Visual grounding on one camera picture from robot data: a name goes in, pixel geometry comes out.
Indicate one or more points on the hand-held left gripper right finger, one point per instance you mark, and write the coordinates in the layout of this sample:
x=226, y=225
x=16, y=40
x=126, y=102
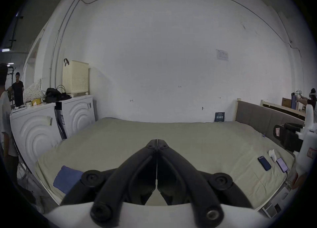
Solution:
x=198, y=184

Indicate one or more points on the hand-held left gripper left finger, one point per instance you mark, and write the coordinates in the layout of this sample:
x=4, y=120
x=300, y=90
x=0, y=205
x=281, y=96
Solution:
x=116, y=184

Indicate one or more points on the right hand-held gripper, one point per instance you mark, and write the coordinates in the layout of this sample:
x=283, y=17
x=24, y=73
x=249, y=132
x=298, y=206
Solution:
x=308, y=145

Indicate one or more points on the person's right hand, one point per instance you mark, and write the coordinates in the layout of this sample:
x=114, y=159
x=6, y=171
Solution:
x=299, y=181

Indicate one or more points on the white crumpled tissue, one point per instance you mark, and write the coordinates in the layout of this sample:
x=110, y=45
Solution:
x=272, y=153

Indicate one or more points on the phone with lit screen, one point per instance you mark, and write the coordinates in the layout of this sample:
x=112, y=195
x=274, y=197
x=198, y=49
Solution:
x=282, y=164

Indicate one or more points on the grey padded headboard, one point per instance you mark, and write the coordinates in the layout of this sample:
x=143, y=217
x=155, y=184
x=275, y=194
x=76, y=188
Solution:
x=262, y=119

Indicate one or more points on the dark blue phone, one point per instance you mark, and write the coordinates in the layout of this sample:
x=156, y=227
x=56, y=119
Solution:
x=264, y=163

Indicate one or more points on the brown carton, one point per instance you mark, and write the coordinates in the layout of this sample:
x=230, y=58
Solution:
x=287, y=103

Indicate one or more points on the blue folded garment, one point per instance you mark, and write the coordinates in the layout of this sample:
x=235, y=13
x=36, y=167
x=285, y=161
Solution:
x=65, y=178

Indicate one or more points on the bed with beige sheet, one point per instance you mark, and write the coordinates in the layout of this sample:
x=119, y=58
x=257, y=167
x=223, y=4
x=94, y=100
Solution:
x=173, y=137

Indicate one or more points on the dark card with white print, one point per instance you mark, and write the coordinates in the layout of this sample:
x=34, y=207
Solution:
x=219, y=117

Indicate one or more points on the white washing machine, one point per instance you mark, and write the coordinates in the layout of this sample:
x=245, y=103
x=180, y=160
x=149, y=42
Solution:
x=78, y=113
x=33, y=130

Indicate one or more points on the black bag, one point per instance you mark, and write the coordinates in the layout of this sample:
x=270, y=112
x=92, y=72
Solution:
x=55, y=94

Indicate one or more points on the cream plastic laundry basket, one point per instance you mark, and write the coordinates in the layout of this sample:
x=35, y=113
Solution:
x=75, y=77

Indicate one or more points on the white patterned bag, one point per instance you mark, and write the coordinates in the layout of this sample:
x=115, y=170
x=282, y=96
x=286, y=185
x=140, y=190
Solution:
x=33, y=91

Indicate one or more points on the paper notice on wall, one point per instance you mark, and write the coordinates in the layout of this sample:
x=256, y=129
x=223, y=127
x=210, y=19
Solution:
x=222, y=54

